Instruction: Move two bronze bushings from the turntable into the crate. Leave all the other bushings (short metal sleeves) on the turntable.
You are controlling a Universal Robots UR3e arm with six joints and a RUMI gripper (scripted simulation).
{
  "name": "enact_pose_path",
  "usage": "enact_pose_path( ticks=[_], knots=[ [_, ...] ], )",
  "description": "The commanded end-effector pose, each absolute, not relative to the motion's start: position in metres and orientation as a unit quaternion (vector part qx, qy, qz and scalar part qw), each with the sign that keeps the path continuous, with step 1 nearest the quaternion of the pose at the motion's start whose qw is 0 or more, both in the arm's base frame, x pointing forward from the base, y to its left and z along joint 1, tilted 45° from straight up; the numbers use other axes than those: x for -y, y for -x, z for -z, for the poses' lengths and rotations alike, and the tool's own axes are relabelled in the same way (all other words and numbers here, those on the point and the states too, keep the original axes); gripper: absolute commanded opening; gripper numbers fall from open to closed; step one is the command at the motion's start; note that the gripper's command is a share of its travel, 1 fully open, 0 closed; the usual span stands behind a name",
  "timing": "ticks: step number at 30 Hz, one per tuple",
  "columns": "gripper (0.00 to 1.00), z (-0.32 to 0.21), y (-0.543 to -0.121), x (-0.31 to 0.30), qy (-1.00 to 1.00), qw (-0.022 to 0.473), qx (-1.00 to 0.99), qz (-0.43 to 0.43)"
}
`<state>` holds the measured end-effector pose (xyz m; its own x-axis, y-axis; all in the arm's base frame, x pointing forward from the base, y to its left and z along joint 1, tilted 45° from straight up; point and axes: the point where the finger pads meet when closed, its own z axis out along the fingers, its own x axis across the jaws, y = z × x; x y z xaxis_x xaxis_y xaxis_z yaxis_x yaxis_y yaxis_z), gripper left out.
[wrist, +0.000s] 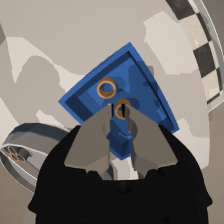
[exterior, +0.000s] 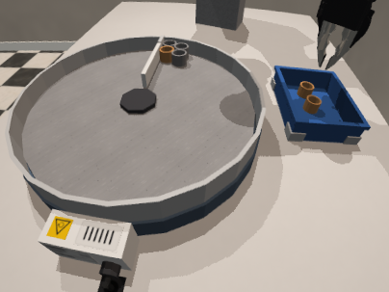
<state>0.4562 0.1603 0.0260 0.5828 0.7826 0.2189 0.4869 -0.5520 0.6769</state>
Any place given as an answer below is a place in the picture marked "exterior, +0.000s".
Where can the blue open-top crate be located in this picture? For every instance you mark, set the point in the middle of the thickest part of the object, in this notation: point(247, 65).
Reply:
point(337, 105)

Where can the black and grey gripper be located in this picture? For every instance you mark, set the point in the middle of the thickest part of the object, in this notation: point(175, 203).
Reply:
point(346, 13)

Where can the grey round turntable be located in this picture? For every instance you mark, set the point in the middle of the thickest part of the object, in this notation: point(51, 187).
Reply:
point(83, 131)

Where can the bronze bushing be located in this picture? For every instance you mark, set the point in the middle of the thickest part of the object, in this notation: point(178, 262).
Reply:
point(304, 89)
point(165, 54)
point(311, 106)

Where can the grey metal bushing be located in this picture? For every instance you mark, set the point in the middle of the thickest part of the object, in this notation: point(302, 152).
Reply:
point(183, 46)
point(169, 43)
point(179, 59)

